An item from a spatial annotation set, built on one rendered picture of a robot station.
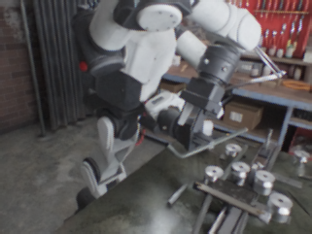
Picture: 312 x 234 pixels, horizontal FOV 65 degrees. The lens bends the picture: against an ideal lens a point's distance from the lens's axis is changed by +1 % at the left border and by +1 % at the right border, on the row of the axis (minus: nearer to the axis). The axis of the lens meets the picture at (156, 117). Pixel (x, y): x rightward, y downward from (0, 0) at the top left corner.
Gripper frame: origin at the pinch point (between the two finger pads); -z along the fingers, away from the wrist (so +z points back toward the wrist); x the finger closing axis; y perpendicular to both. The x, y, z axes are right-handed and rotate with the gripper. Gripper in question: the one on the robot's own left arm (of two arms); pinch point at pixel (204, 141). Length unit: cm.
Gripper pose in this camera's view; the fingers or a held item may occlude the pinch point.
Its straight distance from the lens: 75.2
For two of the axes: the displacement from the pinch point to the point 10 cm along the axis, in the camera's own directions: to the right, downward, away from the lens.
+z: -6.1, -3.5, 7.1
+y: 7.9, -2.2, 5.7
